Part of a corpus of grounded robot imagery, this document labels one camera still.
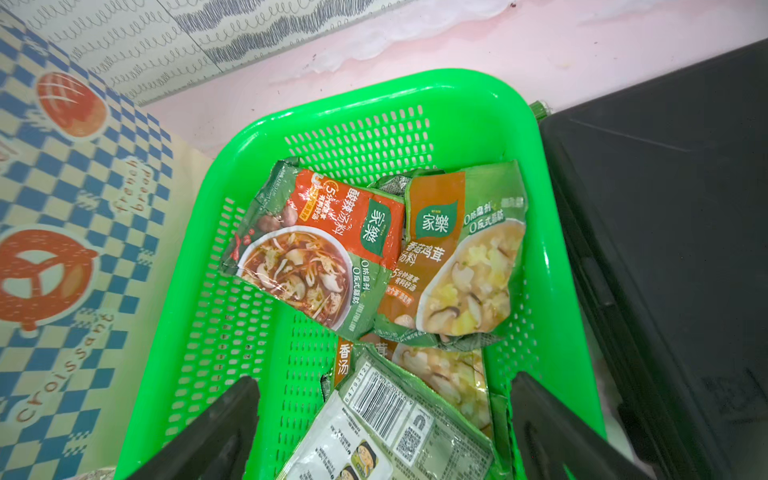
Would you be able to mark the mushroom soup packet in basket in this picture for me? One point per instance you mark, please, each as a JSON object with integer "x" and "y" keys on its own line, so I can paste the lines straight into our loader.
{"x": 464, "y": 235}

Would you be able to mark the red hot sour soup packet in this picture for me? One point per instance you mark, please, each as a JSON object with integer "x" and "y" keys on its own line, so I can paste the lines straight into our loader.
{"x": 320, "y": 245}

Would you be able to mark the blue checkered paper bag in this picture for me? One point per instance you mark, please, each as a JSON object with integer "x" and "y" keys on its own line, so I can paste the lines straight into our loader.
{"x": 95, "y": 197}

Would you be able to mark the lower mushroom soup packet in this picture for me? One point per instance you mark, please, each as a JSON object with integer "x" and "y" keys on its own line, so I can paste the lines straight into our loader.
{"x": 458, "y": 377}

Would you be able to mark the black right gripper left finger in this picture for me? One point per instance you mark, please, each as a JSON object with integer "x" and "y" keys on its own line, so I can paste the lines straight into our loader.
{"x": 216, "y": 445}

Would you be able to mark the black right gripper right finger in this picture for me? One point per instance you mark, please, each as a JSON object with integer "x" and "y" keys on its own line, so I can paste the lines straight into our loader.
{"x": 554, "y": 443}

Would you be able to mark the black plastic tool case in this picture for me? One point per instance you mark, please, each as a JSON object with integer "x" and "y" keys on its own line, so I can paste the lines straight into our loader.
{"x": 662, "y": 194}

